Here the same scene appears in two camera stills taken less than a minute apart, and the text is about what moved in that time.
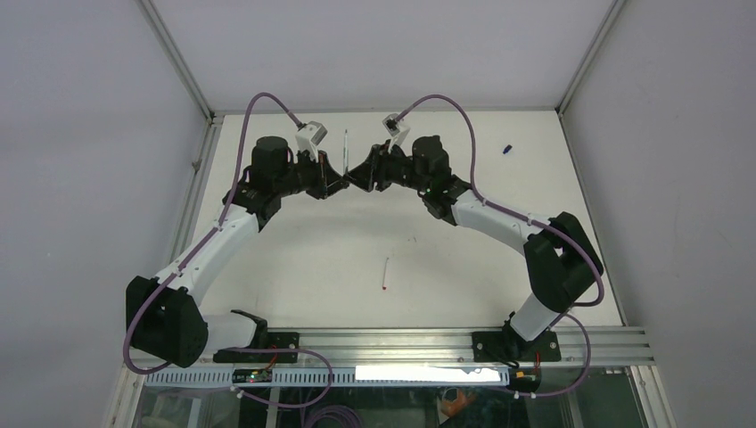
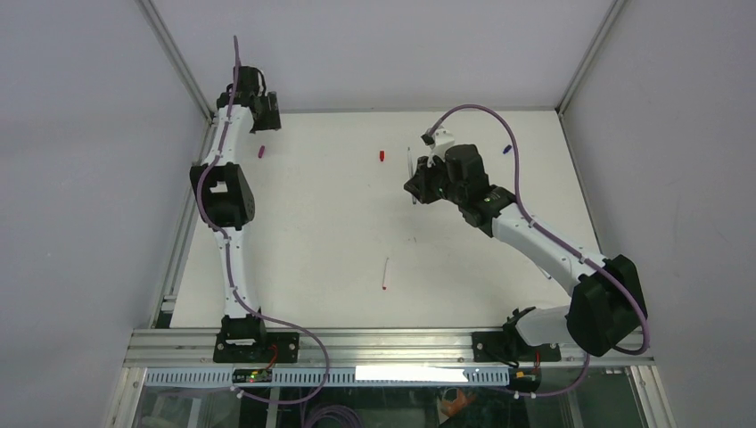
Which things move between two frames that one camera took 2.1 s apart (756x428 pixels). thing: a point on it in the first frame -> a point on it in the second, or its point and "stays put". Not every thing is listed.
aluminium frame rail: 382,348 stays put
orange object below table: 462,401 stays put
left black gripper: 327,181 -> 269,119
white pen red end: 384,288 stays put
